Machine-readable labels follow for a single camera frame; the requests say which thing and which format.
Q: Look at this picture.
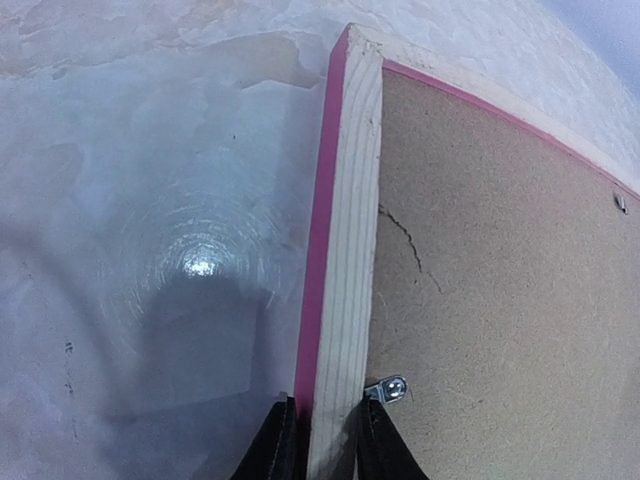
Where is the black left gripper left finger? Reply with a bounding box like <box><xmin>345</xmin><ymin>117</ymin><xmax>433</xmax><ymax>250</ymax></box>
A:
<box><xmin>232</xmin><ymin>396</ymin><xmax>298</xmax><ymax>480</ymax></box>

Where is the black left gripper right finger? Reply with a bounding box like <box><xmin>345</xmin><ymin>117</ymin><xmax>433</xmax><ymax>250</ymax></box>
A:
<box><xmin>356</xmin><ymin>397</ymin><xmax>428</xmax><ymax>480</ymax></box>

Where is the pink wooden picture frame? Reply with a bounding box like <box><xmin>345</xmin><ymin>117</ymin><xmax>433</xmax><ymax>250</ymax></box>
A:
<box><xmin>295</xmin><ymin>23</ymin><xmax>639</xmax><ymax>479</ymax></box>

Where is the brown cardboard backing board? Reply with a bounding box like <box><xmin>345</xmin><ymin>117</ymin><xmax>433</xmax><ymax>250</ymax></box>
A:
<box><xmin>367</xmin><ymin>72</ymin><xmax>639</xmax><ymax>479</ymax></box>

